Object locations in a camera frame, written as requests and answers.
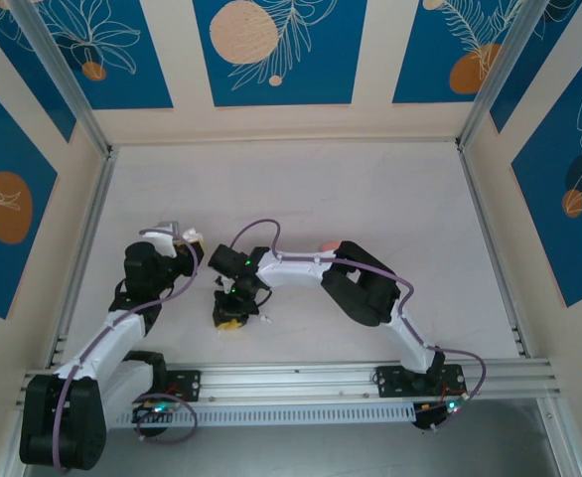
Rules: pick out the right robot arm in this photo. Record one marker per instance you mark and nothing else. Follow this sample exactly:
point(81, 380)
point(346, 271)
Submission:
point(296, 270)

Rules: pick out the aluminium corner post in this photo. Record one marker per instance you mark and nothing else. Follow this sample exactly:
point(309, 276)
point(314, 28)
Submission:
point(497, 69)
point(62, 74)

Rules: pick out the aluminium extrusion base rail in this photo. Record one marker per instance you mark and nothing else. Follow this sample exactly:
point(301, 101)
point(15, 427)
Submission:
point(296, 382)

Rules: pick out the pink earbuds charging case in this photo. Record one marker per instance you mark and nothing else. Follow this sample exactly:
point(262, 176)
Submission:
point(330, 245)

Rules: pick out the control board with green light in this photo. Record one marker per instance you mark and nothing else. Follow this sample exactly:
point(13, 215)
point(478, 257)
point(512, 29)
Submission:
point(156, 406)
point(447, 410)

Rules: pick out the aluminium table edge rail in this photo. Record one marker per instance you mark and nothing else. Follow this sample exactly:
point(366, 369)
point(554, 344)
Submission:
point(92, 223)
point(484, 218)

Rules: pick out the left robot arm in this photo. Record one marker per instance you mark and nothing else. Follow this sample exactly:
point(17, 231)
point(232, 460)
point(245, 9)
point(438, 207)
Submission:
point(112, 343)

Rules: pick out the blue floral wall panel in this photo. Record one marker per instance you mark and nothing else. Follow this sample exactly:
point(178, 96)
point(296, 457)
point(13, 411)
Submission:
point(544, 199)
point(28, 164)
point(544, 49)
point(137, 74)
point(420, 49)
point(321, 74)
point(8, 30)

